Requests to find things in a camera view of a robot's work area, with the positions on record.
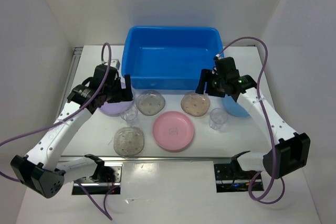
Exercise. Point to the pink plastic plate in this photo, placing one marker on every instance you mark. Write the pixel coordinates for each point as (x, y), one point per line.
(173, 131)

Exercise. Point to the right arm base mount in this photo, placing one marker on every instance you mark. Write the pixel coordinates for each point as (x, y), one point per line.
(228, 182)

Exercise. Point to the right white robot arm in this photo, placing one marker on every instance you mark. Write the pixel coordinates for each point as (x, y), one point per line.
(288, 149)

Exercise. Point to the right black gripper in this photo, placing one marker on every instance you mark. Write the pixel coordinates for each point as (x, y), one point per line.
(206, 76)

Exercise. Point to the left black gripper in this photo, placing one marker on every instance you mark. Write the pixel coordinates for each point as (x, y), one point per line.
(128, 94)

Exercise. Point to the purple plastic plate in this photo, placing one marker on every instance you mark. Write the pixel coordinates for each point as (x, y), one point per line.
(115, 109)

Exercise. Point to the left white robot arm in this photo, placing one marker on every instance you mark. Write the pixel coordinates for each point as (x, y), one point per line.
(40, 169)

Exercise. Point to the blue plastic bin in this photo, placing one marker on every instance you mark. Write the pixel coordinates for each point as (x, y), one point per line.
(169, 58)

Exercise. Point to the aluminium rail frame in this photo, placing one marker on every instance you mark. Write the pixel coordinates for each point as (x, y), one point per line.
(237, 135)

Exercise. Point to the clear textured plate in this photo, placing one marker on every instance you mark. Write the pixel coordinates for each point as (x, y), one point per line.
(128, 141)

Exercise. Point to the blue plastic plate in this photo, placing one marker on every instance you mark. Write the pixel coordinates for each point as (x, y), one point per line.
(234, 108)

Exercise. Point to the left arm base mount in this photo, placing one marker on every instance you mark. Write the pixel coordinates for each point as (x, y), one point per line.
(110, 181)

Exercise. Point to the brown translucent plate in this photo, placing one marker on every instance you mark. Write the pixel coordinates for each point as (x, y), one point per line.
(195, 104)

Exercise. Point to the grey translucent plate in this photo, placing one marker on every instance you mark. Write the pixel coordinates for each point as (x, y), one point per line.
(150, 102)

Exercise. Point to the clear plastic cup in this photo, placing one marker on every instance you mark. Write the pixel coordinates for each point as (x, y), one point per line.
(130, 116)
(217, 118)

